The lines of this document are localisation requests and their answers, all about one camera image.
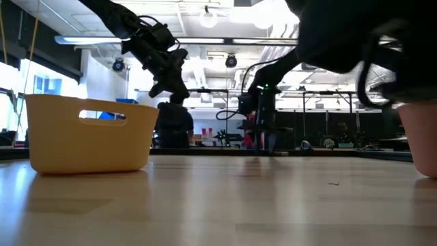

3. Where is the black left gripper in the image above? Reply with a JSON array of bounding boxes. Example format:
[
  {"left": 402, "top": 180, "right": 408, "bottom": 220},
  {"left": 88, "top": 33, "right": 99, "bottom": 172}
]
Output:
[{"left": 121, "top": 22, "right": 191, "bottom": 102}]

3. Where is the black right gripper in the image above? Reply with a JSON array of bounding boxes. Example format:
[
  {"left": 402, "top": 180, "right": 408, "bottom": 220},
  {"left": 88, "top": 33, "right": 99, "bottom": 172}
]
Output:
[{"left": 251, "top": 85, "right": 295, "bottom": 154}]

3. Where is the yellow plastic bin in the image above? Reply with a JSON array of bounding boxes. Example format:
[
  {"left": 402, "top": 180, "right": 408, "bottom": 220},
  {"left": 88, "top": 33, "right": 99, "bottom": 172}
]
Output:
[{"left": 24, "top": 94, "right": 160, "bottom": 176}]

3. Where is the red and blue shelf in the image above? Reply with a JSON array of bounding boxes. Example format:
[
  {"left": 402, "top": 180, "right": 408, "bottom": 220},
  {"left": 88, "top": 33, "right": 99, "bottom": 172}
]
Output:
[{"left": 98, "top": 111, "right": 126, "bottom": 121}]

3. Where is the long ceiling light bar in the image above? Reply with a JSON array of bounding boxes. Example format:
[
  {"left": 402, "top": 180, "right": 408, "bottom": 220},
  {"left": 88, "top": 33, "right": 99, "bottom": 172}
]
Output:
[{"left": 54, "top": 35, "right": 298, "bottom": 46}]

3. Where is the orange plastic bin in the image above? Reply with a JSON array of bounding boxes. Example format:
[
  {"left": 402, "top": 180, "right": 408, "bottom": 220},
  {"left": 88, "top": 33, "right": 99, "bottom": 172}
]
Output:
[{"left": 397, "top": 100, "right": 437, "bottom": 179}]

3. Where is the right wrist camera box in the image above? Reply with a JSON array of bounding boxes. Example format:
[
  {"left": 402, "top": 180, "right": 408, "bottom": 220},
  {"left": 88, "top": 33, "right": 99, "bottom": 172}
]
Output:
[{"left": 237, "top": 92, "right": 261, "bottom": 117}]

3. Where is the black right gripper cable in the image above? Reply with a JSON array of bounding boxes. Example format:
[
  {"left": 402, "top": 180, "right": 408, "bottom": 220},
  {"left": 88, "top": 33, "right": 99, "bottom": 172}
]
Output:
[{"left": 214, "top": 57, "right": 284, "bottom": 122}]

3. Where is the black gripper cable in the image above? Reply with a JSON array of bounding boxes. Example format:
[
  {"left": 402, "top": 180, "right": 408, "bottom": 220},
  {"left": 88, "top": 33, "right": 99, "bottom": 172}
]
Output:
[
  {"left": 214, "top": 57, "right": 284, "bottom": 122},
  {"left": 136, "top": 14, "right": 181, "bottom": 52}
]

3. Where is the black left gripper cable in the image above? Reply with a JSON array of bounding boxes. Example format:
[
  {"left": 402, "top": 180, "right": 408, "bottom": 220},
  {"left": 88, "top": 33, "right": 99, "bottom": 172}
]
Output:
[{"left": 136, "top": 14, "right": 181, "bottom": 52}]

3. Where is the yellow cable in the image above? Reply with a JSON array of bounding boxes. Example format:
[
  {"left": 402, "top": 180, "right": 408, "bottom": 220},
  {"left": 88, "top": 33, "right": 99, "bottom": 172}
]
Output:
[{"left": 13, "top": 16, "right": 39, "bottom": 144}]

